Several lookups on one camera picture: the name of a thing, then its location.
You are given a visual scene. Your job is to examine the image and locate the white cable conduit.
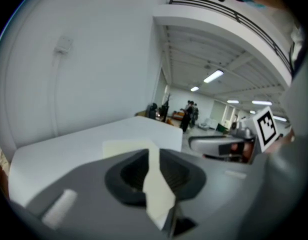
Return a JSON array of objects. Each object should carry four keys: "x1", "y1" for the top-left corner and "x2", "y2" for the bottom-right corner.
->
[{"x1": 50, "y1": 53, "x2": 62, "y2": 137}]

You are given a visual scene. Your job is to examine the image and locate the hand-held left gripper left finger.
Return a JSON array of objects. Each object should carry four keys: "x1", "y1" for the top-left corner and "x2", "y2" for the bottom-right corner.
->
[{"x1": 25, "y1": 148, "x2": 167, "y2": 240}]

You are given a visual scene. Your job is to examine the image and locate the person's light grey trousers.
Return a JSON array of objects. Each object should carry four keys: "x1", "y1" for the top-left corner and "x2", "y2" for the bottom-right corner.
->
[{"x1": 266, "y1": 78, "x2": 308, "y2": 240}]

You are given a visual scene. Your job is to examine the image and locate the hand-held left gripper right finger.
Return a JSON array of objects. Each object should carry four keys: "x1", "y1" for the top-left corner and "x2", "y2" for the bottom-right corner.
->
[{"x1": 158, "y1": 147, "x2": 269, "y2": 240}]

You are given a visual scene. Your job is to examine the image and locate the black coat rack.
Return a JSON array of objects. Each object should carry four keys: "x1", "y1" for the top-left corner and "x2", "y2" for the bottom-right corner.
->
[{"x1": 160, "y1": 93, "x2": 171, "y2": 122}]

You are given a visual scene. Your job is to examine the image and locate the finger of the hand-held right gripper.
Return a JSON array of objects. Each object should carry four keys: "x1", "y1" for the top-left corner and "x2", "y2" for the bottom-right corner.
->
[{"x1": 188, "y1": 135, "x2": 244, "y2": 157}]

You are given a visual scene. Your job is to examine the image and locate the person's right hand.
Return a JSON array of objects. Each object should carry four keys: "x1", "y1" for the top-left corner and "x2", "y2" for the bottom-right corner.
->
[{"x1": 230, "y1": 142, "x2": 256, "y2": 164}]

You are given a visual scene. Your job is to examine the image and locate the white wall junction box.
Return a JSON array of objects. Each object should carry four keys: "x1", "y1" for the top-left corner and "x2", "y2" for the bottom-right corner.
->
[{"x1": 53, "y1": 35, "x2": 74, "y2": 56}]

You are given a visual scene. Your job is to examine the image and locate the person's right forearm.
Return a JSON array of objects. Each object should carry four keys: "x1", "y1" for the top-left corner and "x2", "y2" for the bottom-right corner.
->
[{"x1": 273, "y1": 130, "x2": 296, "y2": 150}]

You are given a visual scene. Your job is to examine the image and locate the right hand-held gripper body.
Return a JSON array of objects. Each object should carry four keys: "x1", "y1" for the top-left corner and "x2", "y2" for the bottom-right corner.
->
[{"x1": 230, "y1": 105, "x2": 281, "y2": 157}]

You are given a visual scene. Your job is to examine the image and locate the black office chair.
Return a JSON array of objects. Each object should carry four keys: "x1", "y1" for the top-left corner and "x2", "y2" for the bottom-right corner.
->
[{"x1": 146, "y1": 103, "x2": 158, "y2": 120}]

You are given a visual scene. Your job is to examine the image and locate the orange shelf unit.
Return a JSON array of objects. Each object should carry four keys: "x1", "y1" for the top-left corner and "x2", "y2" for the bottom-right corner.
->
[{"x1": 172, "y1": 110, "x2": 186, "y2": 122}]

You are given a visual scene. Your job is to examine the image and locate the black metal railing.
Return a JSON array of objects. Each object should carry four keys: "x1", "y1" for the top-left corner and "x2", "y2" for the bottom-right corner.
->
[{"x1": 166, "y1": 0, "x2": 293, "y2": 74}]

